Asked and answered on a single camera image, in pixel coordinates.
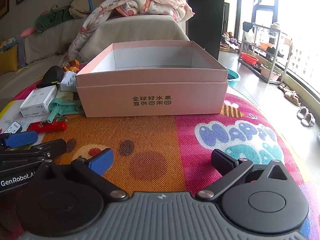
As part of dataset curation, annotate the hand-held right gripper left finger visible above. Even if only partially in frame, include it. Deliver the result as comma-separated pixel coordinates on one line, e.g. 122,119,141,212
37,148,128,202

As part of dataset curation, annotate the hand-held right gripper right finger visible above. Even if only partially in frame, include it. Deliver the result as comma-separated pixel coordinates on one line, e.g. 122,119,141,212
196,149,295,202

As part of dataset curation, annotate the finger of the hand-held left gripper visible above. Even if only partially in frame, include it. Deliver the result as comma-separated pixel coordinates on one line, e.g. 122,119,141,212
0,131,38,150
0,139,67,172

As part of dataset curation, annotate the white battery charger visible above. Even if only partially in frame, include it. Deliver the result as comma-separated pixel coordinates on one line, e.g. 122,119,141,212
2,121,23,134

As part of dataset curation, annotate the red lipstick tube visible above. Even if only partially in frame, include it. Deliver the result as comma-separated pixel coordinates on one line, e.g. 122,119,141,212
27,121,68,132

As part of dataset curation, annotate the small white carton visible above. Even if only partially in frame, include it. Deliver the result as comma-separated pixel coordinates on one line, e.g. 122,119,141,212
19,85,58,117

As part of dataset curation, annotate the teal plastic tool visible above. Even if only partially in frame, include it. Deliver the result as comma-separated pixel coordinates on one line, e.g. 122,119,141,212
47,98,84,123

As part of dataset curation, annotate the white power adapter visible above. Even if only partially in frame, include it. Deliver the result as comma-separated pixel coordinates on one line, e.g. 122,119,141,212
60,71,78,92

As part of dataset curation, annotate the black tape roll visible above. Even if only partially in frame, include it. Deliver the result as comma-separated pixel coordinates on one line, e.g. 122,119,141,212
36,66,65,89

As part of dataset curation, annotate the brown bear figurine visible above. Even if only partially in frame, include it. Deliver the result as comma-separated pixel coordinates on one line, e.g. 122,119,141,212
62,59,80,73

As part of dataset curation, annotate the pink cardboard box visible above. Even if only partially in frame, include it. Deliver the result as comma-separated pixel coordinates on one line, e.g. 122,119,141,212
76,40,228,118

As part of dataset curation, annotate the colourful cartoon play mat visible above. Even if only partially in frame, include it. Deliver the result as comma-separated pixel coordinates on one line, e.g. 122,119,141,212
0,80,320,240

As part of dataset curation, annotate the yellow cushion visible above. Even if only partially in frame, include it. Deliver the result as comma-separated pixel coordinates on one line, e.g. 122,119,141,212
0,44,19,75

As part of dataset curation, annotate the teal plastic basin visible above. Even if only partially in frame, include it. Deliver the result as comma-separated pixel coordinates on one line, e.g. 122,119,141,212
226,67,241,88

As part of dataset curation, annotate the white slipper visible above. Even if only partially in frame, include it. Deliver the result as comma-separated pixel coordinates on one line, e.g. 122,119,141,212
301,112,316,127
297,106,309,119

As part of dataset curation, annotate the potted green plant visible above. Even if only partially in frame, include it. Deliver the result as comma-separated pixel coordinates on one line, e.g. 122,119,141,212
260,60,282,80

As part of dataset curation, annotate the red plastic basin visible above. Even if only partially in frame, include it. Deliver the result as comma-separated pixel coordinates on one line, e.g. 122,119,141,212
240,52,259,65

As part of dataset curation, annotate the metal storage rack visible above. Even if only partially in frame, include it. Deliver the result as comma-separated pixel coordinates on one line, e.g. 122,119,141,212
237,22,293,84

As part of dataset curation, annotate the row of shoes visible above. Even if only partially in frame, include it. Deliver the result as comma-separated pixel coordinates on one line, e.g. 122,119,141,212
220,31,242,53

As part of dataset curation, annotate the green plush toy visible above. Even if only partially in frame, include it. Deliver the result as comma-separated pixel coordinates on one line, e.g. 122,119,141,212
20,5,73,38

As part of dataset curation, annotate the beige sofa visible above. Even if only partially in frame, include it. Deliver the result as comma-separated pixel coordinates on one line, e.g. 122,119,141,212
0,12,190,100

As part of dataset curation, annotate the beige pillow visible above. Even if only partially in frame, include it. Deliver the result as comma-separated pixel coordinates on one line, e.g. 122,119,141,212
69,0,105,18

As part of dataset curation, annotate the pink printed blanket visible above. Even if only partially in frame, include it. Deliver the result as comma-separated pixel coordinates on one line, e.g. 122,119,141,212
59,0,195,67

